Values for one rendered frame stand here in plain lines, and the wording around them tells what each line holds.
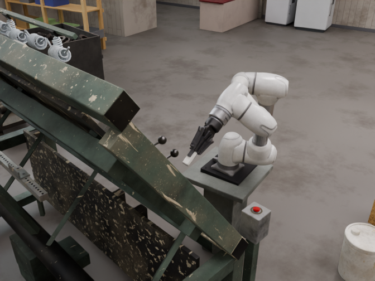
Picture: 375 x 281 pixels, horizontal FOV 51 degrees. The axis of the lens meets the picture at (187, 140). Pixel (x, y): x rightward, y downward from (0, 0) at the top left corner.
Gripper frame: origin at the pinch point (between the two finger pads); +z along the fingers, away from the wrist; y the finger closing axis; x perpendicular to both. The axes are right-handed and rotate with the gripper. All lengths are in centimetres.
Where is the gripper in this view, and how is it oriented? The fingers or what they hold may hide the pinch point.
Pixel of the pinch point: (189, 158)
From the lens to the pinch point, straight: 169.3
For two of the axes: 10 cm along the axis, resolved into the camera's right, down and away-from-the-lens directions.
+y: 4.2, 5.1, 7.6
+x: -7.0, -3.5, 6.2
